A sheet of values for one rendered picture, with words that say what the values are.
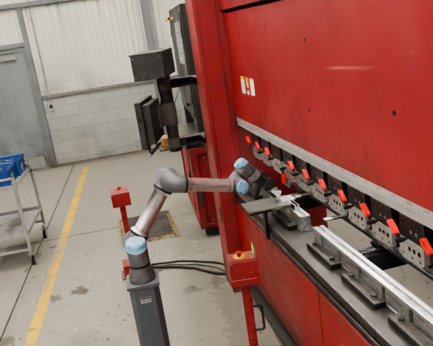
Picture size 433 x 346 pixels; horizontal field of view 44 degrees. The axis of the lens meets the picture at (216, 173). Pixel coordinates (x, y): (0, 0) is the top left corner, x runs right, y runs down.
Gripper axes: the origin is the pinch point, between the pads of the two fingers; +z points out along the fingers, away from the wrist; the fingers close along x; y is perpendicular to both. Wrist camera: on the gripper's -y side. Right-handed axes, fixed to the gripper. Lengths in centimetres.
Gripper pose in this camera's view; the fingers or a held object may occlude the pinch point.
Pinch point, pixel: (277, 199)
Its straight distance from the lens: 324.4
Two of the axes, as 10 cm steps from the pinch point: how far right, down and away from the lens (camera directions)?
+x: -2.3, -2.3, 9.5
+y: 6.4, -7.7, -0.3
